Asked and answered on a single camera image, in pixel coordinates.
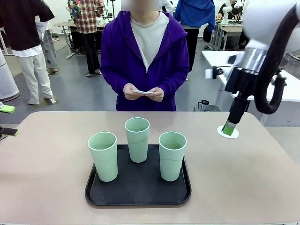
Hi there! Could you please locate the pale green plastic cup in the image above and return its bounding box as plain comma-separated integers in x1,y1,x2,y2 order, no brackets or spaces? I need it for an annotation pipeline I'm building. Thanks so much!
158,131,188,182
124,117,150,163
87,131,118,182

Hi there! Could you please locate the stack of white paper coasters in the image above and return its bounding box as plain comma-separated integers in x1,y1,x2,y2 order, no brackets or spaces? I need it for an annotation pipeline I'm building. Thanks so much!
130,89,154,96

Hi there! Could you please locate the person in grey trousers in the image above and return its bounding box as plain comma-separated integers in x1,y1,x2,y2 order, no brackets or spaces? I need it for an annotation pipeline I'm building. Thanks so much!
35,16,59,74

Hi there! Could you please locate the person's right hand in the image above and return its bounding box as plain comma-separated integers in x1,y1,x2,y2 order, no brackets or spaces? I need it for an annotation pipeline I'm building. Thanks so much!
123,83,141,101

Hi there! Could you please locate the white table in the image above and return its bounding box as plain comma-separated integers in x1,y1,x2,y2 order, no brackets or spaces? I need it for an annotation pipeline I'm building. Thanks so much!
201,50,300,126

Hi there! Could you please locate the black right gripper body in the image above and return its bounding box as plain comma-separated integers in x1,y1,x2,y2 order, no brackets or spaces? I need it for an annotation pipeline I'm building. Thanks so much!
224,67,261,99

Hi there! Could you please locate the person in black top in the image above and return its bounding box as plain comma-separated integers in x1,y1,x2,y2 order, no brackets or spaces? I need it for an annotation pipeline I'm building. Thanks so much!
0,0,56,105

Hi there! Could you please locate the person in purple hoodie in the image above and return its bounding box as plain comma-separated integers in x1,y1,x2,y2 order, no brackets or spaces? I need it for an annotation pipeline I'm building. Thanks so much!
100,4,190,112

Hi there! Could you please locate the person's right forearm purple sleeve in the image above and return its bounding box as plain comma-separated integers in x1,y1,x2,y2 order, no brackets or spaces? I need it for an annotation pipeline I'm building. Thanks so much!
100,67,128,99

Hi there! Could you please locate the person in blue jacket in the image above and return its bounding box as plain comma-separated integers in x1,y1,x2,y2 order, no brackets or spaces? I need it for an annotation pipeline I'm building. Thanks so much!
174,0,216,74

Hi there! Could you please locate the wooden table with grey legs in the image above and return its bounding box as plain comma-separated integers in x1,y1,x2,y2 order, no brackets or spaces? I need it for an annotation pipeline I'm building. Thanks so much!
54,22,105,60

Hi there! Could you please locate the white cylindrical air purifier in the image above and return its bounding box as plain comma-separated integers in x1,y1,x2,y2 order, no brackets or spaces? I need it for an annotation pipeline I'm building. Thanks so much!
0,50,20,103

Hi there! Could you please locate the person's left hand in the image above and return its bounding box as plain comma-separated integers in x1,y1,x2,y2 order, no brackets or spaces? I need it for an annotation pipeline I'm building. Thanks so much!
146,87,165,103

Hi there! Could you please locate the person's left forearm purple sleeve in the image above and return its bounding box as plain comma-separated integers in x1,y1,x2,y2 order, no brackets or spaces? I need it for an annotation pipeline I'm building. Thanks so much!
161,67,190,101

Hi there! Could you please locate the seated person in dark top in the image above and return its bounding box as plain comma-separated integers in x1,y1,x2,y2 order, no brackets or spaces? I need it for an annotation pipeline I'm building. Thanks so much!
217,0,236,20

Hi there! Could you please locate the person in plaid shirt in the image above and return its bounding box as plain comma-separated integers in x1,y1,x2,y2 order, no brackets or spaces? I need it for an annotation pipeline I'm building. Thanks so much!
67,0,105,77

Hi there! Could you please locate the black plastic serving tray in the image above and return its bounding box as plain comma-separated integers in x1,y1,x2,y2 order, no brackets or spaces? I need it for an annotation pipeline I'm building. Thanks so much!
84,144,192,207

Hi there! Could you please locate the grey desk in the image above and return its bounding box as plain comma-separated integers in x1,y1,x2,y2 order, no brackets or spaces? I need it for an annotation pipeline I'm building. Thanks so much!
210,22,246,52

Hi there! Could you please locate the white scalloped paper coaster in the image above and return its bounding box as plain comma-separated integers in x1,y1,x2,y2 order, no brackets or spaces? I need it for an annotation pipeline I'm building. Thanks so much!
217,125,240,139

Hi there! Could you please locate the black sleeved cable hose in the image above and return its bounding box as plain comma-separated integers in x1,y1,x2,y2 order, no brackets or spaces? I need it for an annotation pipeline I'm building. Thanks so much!
254,3,300,115

